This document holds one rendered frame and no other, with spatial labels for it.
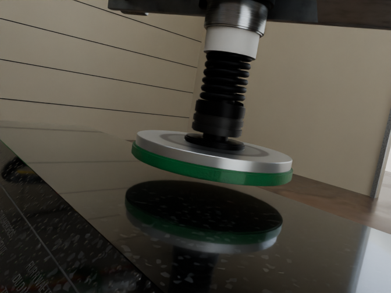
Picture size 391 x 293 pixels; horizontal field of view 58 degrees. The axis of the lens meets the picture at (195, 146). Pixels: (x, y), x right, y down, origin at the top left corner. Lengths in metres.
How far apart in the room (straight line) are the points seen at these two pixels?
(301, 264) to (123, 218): 0.15
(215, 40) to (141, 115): 5.95
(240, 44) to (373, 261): 0.28
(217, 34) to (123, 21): 5.66
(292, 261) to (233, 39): 0.27
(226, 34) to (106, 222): 0.27
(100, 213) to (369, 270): 0.23
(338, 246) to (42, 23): 5.30
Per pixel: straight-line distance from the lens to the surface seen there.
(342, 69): 5.54
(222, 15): 0.46
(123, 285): 0.25
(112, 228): 0.30
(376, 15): 0.49
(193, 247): 0.29
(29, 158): 0.52
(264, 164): 0.41
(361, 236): 0.42
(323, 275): 0.30
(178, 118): 6.98
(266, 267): 0.28
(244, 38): 0.46
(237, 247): 0.30
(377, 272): 0.34
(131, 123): 6.31
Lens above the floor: 0.92
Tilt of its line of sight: 8 degrees down
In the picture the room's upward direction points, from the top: 9 degrees clockwise
